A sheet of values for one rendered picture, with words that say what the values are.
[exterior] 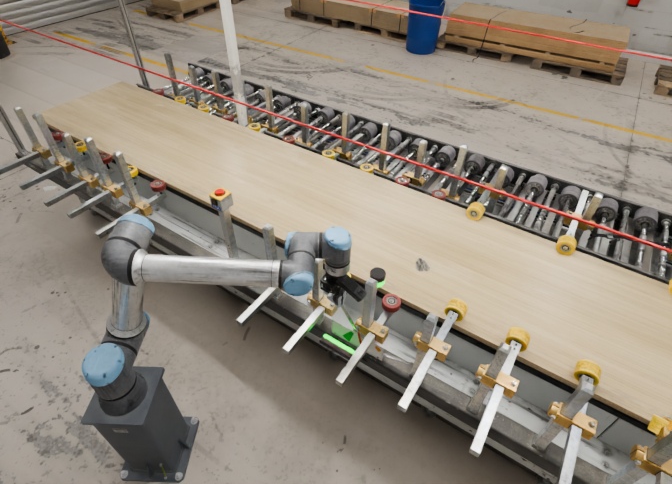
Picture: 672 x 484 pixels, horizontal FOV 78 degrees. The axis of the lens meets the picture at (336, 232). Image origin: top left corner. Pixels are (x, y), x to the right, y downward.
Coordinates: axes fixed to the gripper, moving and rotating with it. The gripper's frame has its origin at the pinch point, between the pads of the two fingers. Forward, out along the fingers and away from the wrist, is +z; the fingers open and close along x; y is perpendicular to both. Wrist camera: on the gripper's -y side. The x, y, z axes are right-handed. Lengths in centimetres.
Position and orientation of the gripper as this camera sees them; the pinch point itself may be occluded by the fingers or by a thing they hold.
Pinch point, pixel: (340, 305)
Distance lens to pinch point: 163.7
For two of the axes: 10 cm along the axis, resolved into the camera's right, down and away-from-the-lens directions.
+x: -5.5, 5.6, -6.2
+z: -0.2, 7.4, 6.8
